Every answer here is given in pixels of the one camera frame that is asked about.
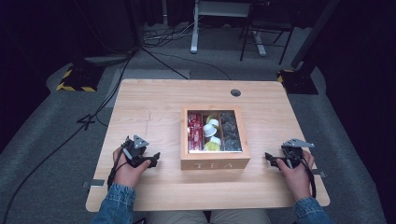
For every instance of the bundle of red sachets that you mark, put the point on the bundle of red sachets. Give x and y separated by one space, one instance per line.
195 132

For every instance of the black stand post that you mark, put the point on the black stand post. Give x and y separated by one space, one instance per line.
314 31

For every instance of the grey tape piece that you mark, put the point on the grey tape piece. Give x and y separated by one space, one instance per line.
319 173
95 183

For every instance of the pile of dark tea bags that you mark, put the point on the pile of dark tea bags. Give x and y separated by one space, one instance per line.
231 132

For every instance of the white desk frame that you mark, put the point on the white desk frame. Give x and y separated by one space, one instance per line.
224 7

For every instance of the wooden box with glass lid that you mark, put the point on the wooden box with glass lid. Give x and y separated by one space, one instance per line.
214 161

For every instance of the white capsule with green lid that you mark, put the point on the white capsule with green lid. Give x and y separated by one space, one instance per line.
214 123
209 130
215 140
210 146
209 118

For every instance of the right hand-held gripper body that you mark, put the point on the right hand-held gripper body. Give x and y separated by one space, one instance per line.
294 154

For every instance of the white desk leg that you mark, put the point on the white desk leg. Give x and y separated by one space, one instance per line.
195 31
260 45

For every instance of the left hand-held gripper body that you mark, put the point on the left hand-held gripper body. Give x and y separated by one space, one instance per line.
135 152

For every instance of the yellow-black striped stand base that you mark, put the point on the yellow-black striped stand base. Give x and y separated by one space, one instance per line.
299 82
81 77

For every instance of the black metal chair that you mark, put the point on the black metal chair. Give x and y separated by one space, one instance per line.
267 25

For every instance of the person's right leg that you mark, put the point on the person's right leg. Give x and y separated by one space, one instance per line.
239 217

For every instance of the person's right hand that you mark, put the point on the person's right hand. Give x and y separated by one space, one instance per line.
297 182

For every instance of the person's leg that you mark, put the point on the person's leg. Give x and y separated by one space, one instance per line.
239 217
177 217

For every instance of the person's left leg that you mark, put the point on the person's left leg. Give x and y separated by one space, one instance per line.
177 217

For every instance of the person's left hand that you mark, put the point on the person's left hand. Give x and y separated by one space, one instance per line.
126 174

